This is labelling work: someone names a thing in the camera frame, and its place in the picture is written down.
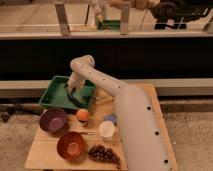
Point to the dark brush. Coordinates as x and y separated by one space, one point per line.
73 99

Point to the orange brown bowl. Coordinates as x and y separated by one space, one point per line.
71 145

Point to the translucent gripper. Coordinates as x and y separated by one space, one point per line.
75 81

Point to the metal spoon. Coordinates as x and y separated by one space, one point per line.
86 133

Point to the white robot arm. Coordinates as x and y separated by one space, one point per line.
141 137

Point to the wooden board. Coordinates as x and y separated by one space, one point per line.
43 152

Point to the bunch of dark grapes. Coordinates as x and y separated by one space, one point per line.
100 153

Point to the white paper cup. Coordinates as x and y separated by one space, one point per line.
106 129

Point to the yellow handled tool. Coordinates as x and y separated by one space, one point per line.
102 100

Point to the orange fruit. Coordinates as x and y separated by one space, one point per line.
83 115

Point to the purple bowl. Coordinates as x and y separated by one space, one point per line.
52 120

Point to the green plastic tray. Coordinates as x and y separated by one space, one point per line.
56 95

